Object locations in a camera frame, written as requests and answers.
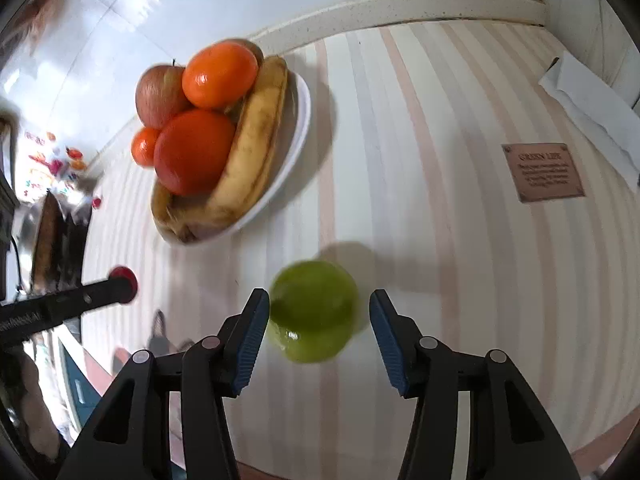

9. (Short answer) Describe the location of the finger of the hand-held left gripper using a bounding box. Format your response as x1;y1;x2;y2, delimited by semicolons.
50;278;132;320

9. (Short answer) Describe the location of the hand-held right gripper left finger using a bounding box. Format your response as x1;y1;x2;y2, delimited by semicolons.
57;287;272;480

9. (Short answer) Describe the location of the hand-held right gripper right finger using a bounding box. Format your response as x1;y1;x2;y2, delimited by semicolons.
369;288;583;480

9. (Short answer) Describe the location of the green apple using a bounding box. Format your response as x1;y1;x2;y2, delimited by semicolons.
267;259;360;364

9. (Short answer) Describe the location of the small orange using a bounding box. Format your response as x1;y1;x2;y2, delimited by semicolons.
131;126;162;168

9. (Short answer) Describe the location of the large orange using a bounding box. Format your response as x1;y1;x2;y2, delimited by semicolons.
153;109;237;197

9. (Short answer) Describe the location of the red apple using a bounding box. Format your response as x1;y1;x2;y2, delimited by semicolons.
227;37;265;68
136;62;193;130

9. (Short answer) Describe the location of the white round plate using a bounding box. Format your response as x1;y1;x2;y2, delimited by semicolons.
150;52;312;247

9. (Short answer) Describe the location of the medium orange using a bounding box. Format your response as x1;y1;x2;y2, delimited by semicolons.
181;42;260;110

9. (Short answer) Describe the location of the teal box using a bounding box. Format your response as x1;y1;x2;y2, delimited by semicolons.
52;335;103;413

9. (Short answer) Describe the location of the spotted yellow banana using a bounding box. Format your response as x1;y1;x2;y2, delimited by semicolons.
205;55;290;226
151;180;211;241

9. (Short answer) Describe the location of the colourful printed sheet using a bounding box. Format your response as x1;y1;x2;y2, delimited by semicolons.
20;130;96;196

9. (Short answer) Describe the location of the brown printed label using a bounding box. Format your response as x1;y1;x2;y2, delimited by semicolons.
501;142;586;204

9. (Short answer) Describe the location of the white folded tissue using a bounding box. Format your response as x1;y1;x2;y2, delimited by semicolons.
537;50;640;186

